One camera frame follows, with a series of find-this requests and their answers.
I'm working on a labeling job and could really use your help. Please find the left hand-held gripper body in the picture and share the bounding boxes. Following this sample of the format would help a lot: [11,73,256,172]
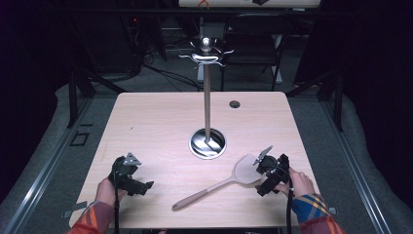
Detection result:
[108,151,143,193]

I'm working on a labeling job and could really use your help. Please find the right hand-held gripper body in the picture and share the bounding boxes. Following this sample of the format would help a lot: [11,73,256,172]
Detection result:
[252,145,291,189]

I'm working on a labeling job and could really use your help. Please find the beige silicone spatula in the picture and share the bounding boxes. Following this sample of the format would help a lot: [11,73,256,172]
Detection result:
[170,153,266,213]

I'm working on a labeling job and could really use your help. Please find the metal utensil rack with hooks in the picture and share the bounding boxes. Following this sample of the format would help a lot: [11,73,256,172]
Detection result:
[177,36,235,161]

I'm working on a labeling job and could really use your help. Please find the person's right hand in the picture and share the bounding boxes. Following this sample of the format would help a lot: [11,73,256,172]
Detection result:
[274,167,317,199]

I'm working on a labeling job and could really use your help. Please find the person's left hand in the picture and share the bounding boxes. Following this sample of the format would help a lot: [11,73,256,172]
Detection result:
[94,176,129,209]

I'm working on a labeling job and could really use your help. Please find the black tape floor marks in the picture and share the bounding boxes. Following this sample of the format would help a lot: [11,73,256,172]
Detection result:
[68,123,94,147]

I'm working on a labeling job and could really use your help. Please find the grey tape strip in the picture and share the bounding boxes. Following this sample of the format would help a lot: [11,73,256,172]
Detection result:
[60,200,89,219]

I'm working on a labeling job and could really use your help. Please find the black chair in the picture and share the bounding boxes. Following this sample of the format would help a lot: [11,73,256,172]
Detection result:
[220,13,294,93]

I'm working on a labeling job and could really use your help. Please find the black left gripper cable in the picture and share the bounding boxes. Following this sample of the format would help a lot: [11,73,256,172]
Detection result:
[112,161,121,234]

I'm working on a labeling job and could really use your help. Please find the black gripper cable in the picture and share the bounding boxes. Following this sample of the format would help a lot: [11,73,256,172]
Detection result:
[112,161,121,234]
[268,165,295,234]

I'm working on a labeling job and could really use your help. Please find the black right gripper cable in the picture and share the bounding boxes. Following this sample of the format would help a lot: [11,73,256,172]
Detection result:
[268,165,295,234]

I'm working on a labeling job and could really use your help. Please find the metal floor rail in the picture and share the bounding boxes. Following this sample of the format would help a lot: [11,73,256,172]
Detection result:
[0,96,95,234]
[319,97,394,234]

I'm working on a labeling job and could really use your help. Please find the black metal frame stand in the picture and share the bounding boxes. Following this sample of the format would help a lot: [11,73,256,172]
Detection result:
[284,62,346,133]
[65,66,129,130]

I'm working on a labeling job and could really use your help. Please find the black floor cables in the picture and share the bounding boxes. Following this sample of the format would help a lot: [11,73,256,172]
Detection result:
[141,48,203,93]

